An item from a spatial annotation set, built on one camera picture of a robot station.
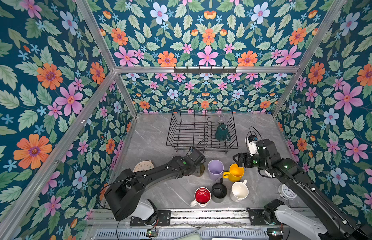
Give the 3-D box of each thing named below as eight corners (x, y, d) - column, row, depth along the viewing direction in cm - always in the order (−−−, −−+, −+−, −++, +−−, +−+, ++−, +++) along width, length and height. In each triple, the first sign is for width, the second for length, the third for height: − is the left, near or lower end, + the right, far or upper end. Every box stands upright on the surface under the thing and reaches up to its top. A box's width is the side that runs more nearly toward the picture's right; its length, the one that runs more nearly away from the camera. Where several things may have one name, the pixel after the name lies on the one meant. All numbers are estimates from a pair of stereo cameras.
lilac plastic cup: (207, 183, 87) (209, 174, 77) (207, 168, 93) (208, 159, 82) (221, 183, 87) (225, 174, 77) (220, 168, 93) (223, 159, 82)
